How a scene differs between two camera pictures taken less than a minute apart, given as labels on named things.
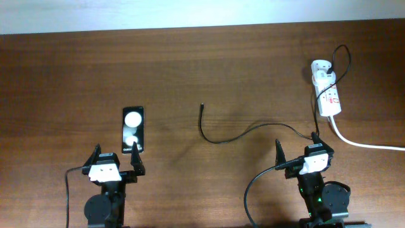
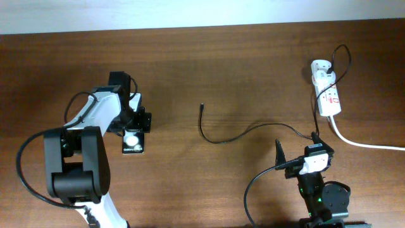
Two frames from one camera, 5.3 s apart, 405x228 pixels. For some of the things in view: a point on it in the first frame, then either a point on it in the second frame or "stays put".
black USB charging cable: x=323 y=88 stays put
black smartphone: x=133 y=123 stays put
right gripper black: x=317 y=142 stays put
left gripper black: x=131 y=176 → x=143 y=123
